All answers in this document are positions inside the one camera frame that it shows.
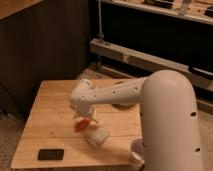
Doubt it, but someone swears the metal shelf frame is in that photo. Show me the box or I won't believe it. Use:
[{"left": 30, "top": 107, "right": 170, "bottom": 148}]
[{"left": 90, "top": 0, "right": 213, "bottom": 112}]

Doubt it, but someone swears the green bowl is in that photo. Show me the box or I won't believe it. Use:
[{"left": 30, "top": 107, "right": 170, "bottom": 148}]
[{"left": 112, "top": 81, "right": 135, "bottom": 108}]

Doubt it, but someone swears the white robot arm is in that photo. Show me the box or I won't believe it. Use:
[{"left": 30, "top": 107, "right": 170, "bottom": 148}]
[{"left": 70, "top": 70, "right": 204, "bottom": 171}]

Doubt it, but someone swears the white paper cup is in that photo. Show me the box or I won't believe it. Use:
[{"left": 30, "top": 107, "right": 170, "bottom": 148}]
[{"left": 130, "top": 139, "right": 144, "bottom": 165}]

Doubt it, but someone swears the red pepper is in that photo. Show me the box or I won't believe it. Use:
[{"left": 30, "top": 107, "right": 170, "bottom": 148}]
[{"left": 74, "top": 118, "right": 91, "bottom": 133}]

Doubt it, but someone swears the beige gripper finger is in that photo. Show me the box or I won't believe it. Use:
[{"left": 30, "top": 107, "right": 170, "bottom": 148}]
[
  {"left": 72, "top": 115, "right": 83, "bottom": 121},
  {"left": 91, "top": 111, "right": 99, "bottom": 124}
]

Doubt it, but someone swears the black rectangular sponge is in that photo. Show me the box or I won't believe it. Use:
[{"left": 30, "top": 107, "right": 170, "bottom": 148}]
[{"left": 38, "top": 149, "right": 64, "bottom": 160}]

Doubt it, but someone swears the wooden table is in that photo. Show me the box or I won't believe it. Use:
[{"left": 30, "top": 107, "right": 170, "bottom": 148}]
[{"left": 11, "top": 80, "right": 142, "bottom": 169}]

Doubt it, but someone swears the dark wooden cabinet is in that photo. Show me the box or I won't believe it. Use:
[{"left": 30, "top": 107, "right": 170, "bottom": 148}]
[{"left": 0, "top": 0, "right": 90, "bottom": 118}]

